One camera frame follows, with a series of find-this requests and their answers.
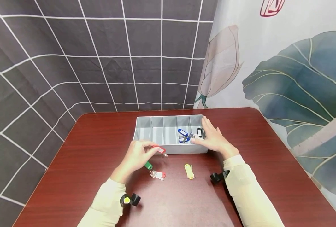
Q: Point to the person's left hand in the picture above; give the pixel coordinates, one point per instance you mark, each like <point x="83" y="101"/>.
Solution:
<point x="133" y="160"/>

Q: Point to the person's right hand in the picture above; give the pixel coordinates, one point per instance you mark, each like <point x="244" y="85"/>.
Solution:
<point x="217" y="142"/>

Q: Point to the person's right fingers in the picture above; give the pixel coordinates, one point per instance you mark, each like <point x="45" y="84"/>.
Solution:
<point x="210" y="127"/>

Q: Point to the person's right thumb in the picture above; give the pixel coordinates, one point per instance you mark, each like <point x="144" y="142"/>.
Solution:
<point x="197" y="142"/>

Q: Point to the person's left thumb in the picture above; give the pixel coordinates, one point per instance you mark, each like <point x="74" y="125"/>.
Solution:
<point x="152" y="154"/>

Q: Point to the person's left index finger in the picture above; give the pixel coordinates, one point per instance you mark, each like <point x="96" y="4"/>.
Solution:
<point x="148" y="143"/>

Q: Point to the key with red tag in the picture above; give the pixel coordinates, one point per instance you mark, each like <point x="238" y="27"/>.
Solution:
<point x="159" y="174"/>
<point x="162" y="150"/>

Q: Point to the person's right forearm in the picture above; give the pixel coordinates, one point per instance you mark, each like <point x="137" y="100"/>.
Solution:
<point x="250" y="195"/>

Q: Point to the person's left forearm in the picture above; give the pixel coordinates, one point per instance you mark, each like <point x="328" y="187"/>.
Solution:
<point x="106" y="205"/>

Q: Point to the key with black tag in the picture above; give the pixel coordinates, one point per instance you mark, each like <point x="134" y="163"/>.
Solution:
<point x="199" y="132"/>

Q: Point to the key with green tag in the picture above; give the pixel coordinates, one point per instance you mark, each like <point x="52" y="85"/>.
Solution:
<point x="148" y="165"/>

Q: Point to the key with blue tag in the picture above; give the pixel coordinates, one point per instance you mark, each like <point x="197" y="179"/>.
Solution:
<point x="185" y="139"/>
<point x="182" y="131"/>

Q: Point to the grey divided plastic tray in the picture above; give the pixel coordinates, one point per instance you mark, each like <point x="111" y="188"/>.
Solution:
<point x="156" y="132"/>

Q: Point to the key with yellow tag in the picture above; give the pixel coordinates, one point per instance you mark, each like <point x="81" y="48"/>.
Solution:
<point x="188" y="171"/>

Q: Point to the black wrist band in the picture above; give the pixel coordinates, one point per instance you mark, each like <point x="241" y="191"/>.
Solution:
<point x="133" y="199"/>
<point x="217" y="177"/>

